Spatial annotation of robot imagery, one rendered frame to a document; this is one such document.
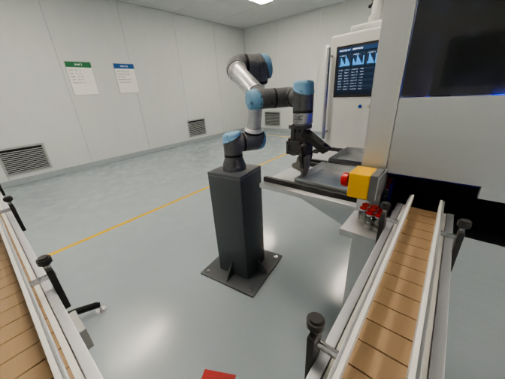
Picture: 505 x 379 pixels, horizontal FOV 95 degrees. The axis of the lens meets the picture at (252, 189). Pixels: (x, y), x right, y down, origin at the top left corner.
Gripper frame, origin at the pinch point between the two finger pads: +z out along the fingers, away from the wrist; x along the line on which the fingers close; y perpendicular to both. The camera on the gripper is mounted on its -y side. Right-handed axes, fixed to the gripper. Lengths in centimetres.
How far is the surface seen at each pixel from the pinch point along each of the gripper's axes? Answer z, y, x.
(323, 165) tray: 1.8, 0.7, -19.7
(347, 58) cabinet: -49, 19, -90
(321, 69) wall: -73, 242, -544
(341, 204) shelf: 3.7, -19.2, 10.9
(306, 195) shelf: 3.9, -6.5, 10.9
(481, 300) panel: 20, -58, 12
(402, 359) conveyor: -1, -43, 58
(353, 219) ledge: 3.5, -25.7, 18.9
